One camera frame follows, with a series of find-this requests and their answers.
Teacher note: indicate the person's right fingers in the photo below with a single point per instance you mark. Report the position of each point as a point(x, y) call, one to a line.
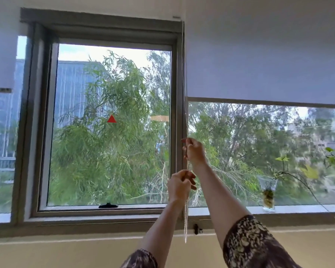
point(186, 142)

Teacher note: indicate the narrow white roller blind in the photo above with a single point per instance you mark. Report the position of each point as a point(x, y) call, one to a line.
point(1, 61)

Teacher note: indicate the grey glass office building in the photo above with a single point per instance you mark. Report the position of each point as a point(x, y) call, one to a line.
point(69, 92)

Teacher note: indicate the dark patterned sleeve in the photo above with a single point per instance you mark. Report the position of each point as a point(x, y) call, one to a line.
point(254, 245)
point(141, 260)

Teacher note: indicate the clear glass vase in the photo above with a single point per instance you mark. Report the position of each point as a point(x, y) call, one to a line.
point(268, 196)

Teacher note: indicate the person's left hand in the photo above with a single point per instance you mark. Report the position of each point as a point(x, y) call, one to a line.
point(178, 189)

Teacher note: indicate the person's right forearm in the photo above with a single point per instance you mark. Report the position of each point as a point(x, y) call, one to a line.
point(220, 198)

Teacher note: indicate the green leafy tree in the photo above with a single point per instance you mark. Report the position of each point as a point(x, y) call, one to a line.
point(109, 147)

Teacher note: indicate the dark patterned right sleeve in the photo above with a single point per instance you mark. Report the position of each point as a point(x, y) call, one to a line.
point(254, 245)

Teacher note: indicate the large white roller blind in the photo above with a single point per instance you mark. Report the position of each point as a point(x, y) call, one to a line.
point(262, 50)

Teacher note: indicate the person's left fingers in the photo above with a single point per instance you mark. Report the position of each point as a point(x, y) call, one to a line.
point(191, 181)

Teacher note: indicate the person's right hand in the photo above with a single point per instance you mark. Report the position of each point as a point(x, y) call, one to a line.
point(196, 153)

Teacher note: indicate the person's left forearm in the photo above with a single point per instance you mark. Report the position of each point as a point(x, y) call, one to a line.
point(162, 228)

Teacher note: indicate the green trailing vine plant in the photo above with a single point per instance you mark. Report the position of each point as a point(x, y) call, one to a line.
point(310, 173)

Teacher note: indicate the red triangle sticker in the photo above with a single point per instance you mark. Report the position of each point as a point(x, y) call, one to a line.
point(111, 119)

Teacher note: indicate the dark patterned left sleeve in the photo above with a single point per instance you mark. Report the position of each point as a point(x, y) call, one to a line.
point(141, 260)

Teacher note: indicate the grey aluminium window frame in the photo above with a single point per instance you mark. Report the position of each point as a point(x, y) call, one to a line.
point(33, 122)

